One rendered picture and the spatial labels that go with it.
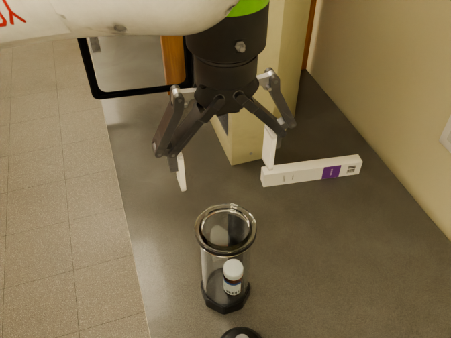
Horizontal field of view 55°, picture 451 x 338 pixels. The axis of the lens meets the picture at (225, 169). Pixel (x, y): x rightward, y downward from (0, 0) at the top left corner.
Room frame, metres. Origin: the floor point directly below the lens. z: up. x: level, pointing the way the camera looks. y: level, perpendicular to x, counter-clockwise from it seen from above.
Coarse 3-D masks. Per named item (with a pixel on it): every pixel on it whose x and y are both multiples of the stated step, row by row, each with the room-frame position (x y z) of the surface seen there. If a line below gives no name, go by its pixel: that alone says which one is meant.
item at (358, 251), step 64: (128, 128) 0.98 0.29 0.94; (320, 128) 0.98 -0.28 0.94; (128, 192) 0.73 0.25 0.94; (192, 192) 0.73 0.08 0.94; (256, 192) 0.73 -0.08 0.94; (320, 192) 0.73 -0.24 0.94; (384, 192) 0.73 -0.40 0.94; (192, 256) 0.54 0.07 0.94; (256, 256) 0.54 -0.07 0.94; (320, 256) 0.54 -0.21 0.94; (384, 256) 0.54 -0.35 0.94; (448, 256) 0.54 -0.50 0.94; (192, 320) 0.39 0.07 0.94; (256, 320) 0.39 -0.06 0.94; (320, 320) 0.39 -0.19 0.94; (384, 320) 0.39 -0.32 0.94; (448, 320) 0.39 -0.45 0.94
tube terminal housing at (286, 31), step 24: (288, 0) 0.88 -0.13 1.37; (288, 24) 0.90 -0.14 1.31; (264, 48) 0.85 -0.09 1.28; (288, 48) 0.91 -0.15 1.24; (288, 72) 0.93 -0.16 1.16; (264, 96) 0.85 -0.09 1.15; (288, 96) 0.96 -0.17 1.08; (216, 120) 0.95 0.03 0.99; (240, 120) 0.83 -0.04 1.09; (240, 144) 0.83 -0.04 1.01
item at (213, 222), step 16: (208, 208) 0.49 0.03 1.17; (224, 208) 0.49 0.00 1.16; (240, 208) 0.49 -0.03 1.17; (208, 224) 0.48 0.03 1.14; (224, 224) 0.49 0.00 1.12; (240, 224) 0.48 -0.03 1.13; (208, 240) 0.48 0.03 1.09; (224, 240) 0.49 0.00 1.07; (240, 240) 0.48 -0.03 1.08; (208, 256) 0.42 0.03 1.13; (240, 256) 0.42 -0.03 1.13; (208, 272) 0.42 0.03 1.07; (224, 272) 0.41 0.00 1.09; (240, 272) 0.42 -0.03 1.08; (208, 288) 0.42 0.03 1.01; (224, 288) 0.41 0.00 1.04; (240, 288) 0.42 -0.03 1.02; (224, 304) 0.41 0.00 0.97
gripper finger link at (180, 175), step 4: (180, 152) 0.43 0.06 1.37; (180, 156) 0.42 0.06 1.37; (180, 160) 0.42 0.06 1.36; (180, 164) 0.42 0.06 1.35; (180, 168) 0.42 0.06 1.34; (184, 168) 0.42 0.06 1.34; (180, 172) 0.42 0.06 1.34; (184, 172) 0.42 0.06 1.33; (180, 176) 0.42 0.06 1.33; (184, 176) 0.42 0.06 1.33; (180, 180) 0.42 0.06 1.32; (184, 180) 0.42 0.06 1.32; (180, 184) 0.42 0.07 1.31; (184, 184) 0.42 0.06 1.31; (184, 188) 0.42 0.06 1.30
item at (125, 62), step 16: (112, 48) 1.07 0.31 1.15; (128, 48) 1.08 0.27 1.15; (144, 48) 1.09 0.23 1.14; (160, 48) 1.10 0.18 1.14; (176, 48) 1.11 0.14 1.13; (96, 64) 1.06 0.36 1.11; (112, 64) 1.07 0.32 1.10; (128, 64) 1.08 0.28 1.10; (144, 64) 1.09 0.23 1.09; (160, 64) 1.10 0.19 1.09; (176, 64) 1.10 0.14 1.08; (112, 80) 1.07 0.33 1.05; (128, 80) 1.08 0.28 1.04; (144, 80) 1.09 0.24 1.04; (160, 80) 1.09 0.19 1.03; (176, 80) 1.10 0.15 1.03
